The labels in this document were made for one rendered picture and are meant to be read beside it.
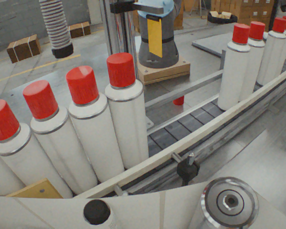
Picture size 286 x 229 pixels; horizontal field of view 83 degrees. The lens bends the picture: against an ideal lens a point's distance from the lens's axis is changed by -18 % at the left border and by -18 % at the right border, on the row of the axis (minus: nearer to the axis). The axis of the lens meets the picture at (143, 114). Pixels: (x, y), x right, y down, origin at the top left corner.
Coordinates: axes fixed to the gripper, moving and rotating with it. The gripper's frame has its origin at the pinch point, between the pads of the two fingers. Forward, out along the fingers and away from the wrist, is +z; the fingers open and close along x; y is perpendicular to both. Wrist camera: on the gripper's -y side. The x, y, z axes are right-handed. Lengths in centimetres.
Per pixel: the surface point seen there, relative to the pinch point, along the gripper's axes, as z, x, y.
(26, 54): 126, -35, -394
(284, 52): 5.4, -7.7, 2.3
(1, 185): 41, -70, 2
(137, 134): 32, -52, 3
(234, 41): 12.8, -34.1, -0.3
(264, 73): 14.4, -11.1, 0.6
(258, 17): -116, 317, -174
